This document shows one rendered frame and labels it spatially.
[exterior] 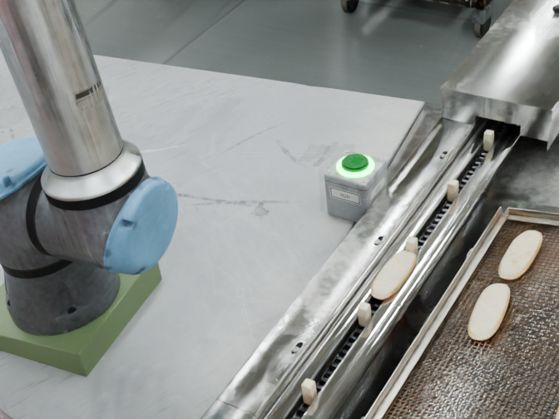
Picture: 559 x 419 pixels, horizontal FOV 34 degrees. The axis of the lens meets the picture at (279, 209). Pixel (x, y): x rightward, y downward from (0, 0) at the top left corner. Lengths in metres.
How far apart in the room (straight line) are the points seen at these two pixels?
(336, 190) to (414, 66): 2.06
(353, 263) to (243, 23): 2.62
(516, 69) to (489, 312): 0.54
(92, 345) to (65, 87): 0.38
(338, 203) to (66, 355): 0.45
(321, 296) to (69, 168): 0.38
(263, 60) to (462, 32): 0.76
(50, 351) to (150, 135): 0.54
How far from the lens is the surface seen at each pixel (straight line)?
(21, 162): 1.12
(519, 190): 1.42
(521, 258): 1.17
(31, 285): 1.20
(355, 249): 1.25
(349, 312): 1.18
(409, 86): 3.25
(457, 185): 1.35
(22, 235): 1.12
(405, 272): 1.22
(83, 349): 1.19
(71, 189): 1.01
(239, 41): 3.65
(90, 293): 1.21
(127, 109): 1.71
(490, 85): 1.48
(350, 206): 1.34
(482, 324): 1.08
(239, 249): 1.34
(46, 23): 0.93
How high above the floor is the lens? 1.68
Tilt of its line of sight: 38 degrees down
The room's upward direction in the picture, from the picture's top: 8 degrees counter-clockwise
